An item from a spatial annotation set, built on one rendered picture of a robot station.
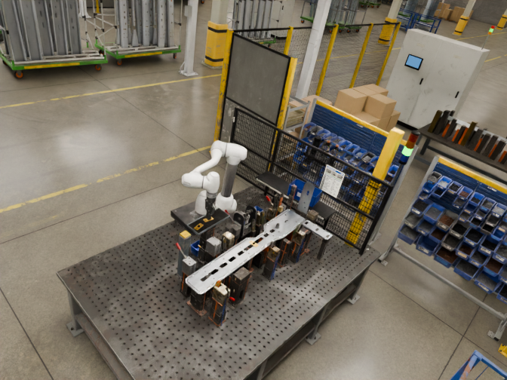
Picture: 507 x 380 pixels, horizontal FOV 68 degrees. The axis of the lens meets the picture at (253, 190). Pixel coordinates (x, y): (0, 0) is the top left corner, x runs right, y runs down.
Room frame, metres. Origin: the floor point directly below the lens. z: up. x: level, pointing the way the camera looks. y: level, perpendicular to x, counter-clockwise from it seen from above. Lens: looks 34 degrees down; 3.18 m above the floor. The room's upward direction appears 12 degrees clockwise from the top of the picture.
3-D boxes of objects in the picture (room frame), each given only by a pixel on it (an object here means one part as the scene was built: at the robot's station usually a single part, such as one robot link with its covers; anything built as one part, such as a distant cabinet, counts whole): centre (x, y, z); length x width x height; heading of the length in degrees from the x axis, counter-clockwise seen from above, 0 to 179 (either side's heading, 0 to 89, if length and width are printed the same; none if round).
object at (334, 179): (3.20, -0.74, 1.30); 0.23 x 0.02 x 0.31; 56
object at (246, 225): (2.61, 0.02, 0.94); 0.18 x 0.13 x 0.49; 146
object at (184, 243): (2.19, 0.46, 0.92); 0.08 x 0.08 x 0.44; 56
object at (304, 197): (3.01, -0.51, 1.17); 0.12 x 0.01 x 0.34; 56
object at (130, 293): (2.47, 0.00, 0.68); 2.56 x 1.61 x 0.04; 142
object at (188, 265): (2.01, 0.37, 0.88); 0.11 x 0.10 x 0.36; 56
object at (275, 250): (2.36, -0.27, 0.87); 0.12 x 0.09 x 0.35; 56
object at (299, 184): (3.21, -0.51, 1.10); 0.30 x 0.17 x 0.13; 64
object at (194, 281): (2.39, -0.09, 1.00); 1.38 x 0.22 x 0.02; 146
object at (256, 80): (5.15, 0.28, 1.00); 1.34 x 0.14 x 2.00; 52
